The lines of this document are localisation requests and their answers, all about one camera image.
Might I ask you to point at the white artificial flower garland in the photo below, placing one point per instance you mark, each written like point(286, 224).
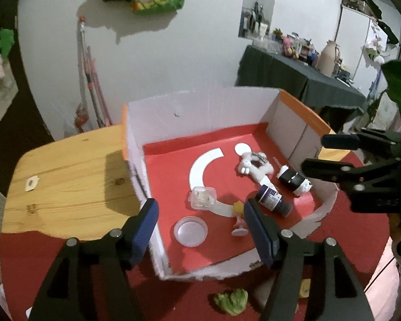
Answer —
point(376, 41)

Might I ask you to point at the beige hanging organizer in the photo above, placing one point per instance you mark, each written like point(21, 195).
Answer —
point(1, 100)

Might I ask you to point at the yellow bottle cap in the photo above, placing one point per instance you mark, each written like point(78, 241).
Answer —
point(304, 287)

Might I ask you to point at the white cabinet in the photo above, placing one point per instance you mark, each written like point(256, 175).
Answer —
point(357, 40)

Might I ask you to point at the silver orange mop stick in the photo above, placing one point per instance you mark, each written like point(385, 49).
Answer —
point(84, 60)

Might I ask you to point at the orange cardboard box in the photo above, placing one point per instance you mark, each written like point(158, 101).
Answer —
point(187, 113)

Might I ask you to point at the dark brown door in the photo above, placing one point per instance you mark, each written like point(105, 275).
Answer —
point(30, 107)

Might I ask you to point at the green fuzzy ball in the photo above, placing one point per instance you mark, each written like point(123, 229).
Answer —
point(232, 302)

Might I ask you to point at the yellow pink mushroom toy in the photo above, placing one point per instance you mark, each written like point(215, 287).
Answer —
point(239, 222)

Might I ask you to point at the small clear plastic box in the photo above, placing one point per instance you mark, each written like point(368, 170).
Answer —
point(203, 199)

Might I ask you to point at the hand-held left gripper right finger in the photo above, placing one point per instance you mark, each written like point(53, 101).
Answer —
point(258, 234)

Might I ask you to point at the red knitted mat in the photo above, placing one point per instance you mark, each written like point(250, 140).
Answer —
point(193, 299)

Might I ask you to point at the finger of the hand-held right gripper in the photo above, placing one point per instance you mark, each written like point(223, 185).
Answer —
point(327, 170)
point(341, 141)

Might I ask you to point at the grey eye shadow case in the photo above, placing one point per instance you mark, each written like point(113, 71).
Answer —
point(264, 294)

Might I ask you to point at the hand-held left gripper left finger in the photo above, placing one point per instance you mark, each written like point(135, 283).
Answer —
point(143, 234)

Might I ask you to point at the small pale table sticker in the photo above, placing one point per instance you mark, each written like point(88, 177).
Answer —
point(31, 184)

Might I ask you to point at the dark blue labelled bottle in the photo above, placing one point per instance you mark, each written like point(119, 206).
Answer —
point(270, 199)

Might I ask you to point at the black white small bottle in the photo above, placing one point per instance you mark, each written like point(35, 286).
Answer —
point(292, 179)

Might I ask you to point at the dark patterned bag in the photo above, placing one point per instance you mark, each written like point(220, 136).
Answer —
point(361, 3)

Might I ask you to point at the green plush toy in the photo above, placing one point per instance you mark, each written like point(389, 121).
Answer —
point(5, 40)

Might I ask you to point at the beige thermos jug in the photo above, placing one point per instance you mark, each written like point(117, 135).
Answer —
point(328, 60)

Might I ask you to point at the dark green covered side table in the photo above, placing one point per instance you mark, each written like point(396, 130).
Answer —
point(297, 83)

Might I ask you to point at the pink sticks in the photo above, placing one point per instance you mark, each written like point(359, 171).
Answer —
point(97, 90)

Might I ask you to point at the row of small cosmetic items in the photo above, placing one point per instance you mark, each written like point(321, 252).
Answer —
point(290, 45)

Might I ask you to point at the clear round plastic lid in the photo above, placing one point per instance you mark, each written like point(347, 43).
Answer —
point(190, 232)

